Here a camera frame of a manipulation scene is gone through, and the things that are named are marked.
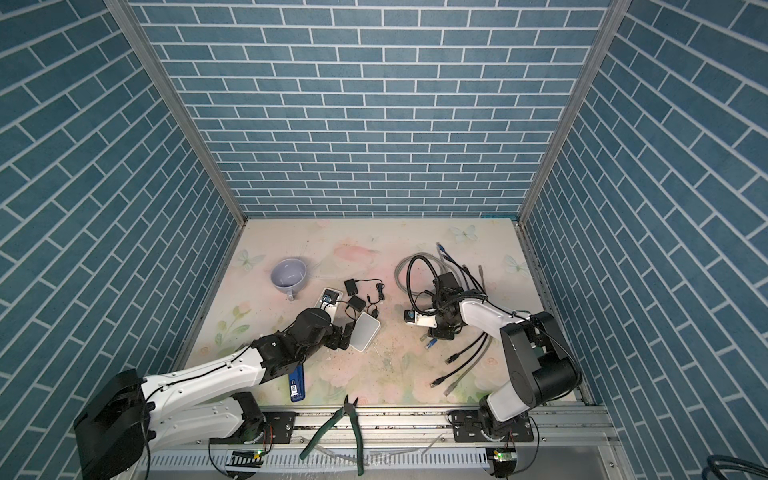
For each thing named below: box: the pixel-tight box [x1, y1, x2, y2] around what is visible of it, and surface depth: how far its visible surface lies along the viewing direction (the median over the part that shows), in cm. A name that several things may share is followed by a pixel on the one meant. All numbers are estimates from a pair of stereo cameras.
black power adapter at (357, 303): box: [348, 295, 367, 312], surface depth 97 cm
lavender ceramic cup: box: [270, 258, 307, 301], surface depth 101 cm
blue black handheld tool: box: [288, 363, 305, 403], surface depth 79 cm
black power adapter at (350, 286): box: [344, 279, 358, 296], surface depth 101 cm
